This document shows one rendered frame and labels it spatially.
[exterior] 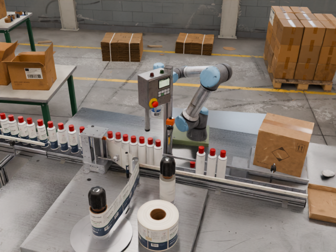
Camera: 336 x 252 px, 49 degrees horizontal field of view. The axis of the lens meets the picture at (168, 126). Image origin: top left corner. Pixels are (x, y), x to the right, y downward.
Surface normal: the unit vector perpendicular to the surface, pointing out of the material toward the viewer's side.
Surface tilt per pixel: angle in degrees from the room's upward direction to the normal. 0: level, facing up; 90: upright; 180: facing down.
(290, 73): 90
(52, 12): 90
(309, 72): 90
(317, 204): 0
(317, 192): 0
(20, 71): 91
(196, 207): 0
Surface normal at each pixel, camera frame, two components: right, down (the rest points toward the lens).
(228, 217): 0.01, -0.85
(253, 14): -0.11, 0.52
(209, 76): -0.65, 0.21
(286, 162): -0.43, 0.47
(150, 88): 0.63, 0.41
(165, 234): 0.35, 0.50
